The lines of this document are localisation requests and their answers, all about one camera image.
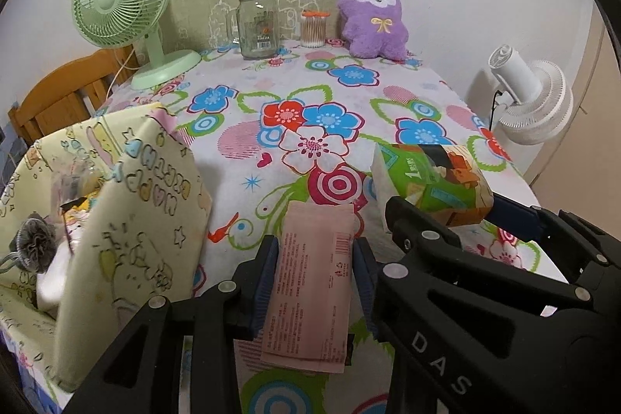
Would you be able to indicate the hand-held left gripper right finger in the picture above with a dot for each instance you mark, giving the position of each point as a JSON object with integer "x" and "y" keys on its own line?
{"x": 364, "y": 292}

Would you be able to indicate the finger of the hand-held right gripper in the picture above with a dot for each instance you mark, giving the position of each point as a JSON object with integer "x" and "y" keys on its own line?
{"x": 514, "y": 212}
{"x": 422, "y": 234}

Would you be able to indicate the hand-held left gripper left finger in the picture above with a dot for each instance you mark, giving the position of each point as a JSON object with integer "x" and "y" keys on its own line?
{"x": 257, "y": 297}

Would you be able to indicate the pink wipes packet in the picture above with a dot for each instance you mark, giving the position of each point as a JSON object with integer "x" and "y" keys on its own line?
{"x": 305, "y": 288}

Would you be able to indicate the green orange tissue pack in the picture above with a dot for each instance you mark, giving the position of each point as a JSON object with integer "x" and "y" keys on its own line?
{"x": 436, "y": 181}

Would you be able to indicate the yellow printed storage box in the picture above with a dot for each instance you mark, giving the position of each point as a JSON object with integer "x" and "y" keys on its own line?
{"x": 140, "y": 210}

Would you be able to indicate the clear pink plastic packet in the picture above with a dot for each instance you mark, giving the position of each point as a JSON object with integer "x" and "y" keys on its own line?
{"x": 73, "y": 186}

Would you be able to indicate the beige cabinet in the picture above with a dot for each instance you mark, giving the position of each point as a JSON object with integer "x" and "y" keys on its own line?
{"x": 582, "y": 128}

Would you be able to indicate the white standing fan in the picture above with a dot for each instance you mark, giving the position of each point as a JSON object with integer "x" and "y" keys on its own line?
{"x": 533, "y": 103}

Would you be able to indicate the floral tablecloth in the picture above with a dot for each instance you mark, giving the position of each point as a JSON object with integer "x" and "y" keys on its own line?
{"x": 388, "y": 69}

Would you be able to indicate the beige white rolled cloth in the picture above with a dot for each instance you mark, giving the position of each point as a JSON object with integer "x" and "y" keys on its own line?
{"x": 53, "y": 283}

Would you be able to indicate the purple plush rabbit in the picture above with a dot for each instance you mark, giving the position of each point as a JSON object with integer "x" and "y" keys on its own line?
{"x": 371, "y": 31}

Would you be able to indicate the cotton swab container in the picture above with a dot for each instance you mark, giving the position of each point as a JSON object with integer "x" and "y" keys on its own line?
{"x": 314, "y": 31}

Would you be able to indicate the glass jar mug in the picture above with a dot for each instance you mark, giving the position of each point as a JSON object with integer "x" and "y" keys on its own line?
{"x": 257, "y": 31}

